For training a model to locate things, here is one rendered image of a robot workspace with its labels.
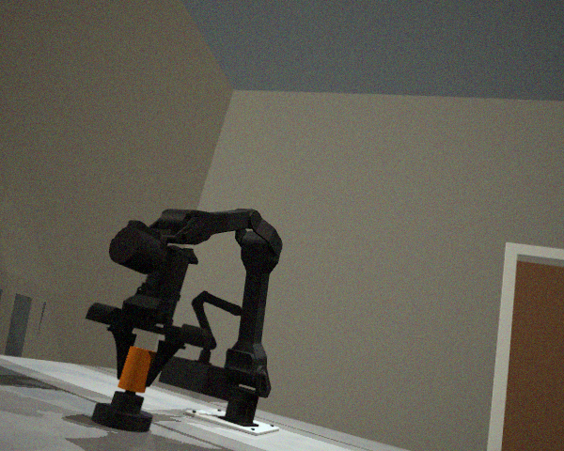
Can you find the orange knob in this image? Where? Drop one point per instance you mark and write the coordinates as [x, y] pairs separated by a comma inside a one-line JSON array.
[[136, 369]]

